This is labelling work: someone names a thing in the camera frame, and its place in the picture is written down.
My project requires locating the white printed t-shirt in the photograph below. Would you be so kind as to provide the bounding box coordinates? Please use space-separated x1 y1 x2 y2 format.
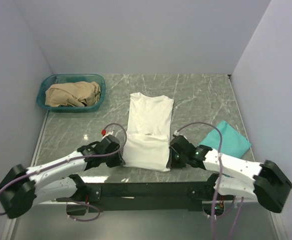
122 92 174 172

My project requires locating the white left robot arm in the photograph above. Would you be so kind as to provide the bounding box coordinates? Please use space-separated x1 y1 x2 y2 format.
0 134 124 219

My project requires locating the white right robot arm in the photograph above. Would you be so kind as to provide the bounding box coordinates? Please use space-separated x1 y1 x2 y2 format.
170 135 292 213

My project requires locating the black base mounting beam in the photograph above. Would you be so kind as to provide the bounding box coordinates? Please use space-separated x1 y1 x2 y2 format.
65 181 235 216

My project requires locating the folded teal t-shirt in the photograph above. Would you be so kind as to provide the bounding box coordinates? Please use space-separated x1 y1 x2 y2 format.
198 120 252 159

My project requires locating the beige t-shirt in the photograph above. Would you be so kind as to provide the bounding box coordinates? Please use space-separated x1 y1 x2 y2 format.
45 81 101 107

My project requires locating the teal plastic basket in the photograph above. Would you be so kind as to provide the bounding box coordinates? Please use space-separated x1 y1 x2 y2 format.
36 74 106 113

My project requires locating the aluminium rail frame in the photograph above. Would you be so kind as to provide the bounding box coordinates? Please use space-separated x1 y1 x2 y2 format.
0 112 288 240

